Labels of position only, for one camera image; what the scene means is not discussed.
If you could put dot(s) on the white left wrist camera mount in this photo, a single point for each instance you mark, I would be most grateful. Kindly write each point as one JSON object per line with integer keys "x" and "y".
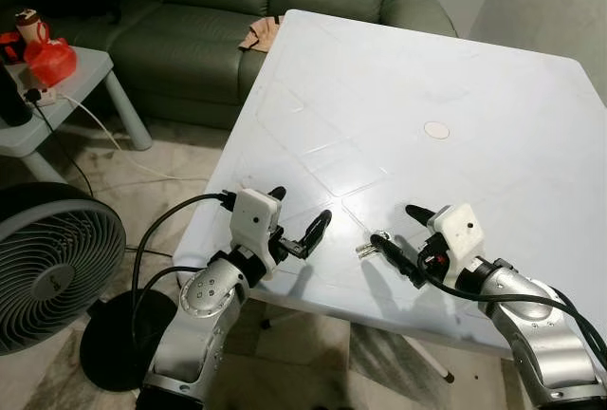
{"x": 254, "y": 220}

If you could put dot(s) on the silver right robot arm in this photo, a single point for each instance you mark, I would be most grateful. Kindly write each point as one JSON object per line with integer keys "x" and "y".
{"x": 545, "y": 344}

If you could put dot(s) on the small red container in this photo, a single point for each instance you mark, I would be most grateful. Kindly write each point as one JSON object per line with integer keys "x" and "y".
{"x": 9, "y": 46}

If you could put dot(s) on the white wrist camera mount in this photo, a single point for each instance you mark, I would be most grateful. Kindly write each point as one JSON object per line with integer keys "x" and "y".
{"x": 254, "y": 220}
{"x": 462, "y": 234}

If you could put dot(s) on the brown crumpled cloth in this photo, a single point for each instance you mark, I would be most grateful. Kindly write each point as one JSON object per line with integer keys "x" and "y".
{"x": 259, "y": 35}

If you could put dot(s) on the white table leg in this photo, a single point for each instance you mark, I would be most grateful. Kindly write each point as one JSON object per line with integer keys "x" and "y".
{"x": 434, "y": 360}

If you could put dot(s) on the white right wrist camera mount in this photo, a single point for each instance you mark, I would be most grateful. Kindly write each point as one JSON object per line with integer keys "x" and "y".
{"x": 462, "y": 234}

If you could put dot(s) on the white power strip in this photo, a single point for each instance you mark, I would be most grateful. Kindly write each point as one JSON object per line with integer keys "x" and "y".
{"x": 42, "y": 97}

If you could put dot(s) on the black bottle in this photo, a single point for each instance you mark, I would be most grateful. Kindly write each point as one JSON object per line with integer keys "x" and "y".
{"x": 13, "y": 102}

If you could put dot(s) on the grey plastic side table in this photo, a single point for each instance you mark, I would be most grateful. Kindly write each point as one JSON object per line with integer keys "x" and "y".
{"x": 81, "y": 78}

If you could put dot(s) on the round white table cap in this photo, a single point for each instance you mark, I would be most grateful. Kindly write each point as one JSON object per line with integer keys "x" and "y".
{"x": 436, "y": 130}

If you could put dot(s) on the brown patterned paper cup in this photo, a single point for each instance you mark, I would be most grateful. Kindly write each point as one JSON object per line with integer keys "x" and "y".
{"x": 31, "y": 23}

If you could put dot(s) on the green leather sofa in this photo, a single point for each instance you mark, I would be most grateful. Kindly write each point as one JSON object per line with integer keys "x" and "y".
{"x": 190, "y": 49}

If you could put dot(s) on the black floor fan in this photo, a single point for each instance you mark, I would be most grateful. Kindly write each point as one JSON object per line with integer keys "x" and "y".
{"x": 52, "y": 268}

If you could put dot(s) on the red plastic bag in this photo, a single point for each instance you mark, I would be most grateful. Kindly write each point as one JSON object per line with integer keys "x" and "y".
{"x": 49, "y": 61}

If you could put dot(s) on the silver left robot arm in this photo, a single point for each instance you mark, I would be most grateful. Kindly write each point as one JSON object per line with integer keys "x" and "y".
{"x": 194, "y": 325}

